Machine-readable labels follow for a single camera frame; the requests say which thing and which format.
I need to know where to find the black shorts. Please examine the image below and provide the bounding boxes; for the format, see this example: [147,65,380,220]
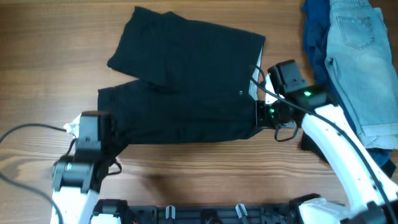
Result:
[98,6,265,144]

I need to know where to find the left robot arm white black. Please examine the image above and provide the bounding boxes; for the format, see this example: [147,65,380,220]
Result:
[50,111,126,223]

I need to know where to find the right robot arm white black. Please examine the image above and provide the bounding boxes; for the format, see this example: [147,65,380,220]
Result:
[264,86,397,223]

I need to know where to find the black garment under pile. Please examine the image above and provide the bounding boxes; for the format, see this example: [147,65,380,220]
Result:
[300,133,396,178]

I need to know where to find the light blue denim shorts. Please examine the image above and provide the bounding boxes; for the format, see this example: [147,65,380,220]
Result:
[325,0,397,149]

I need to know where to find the dark blue garment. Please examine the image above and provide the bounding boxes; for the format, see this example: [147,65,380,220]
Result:
[301,0,392,169]

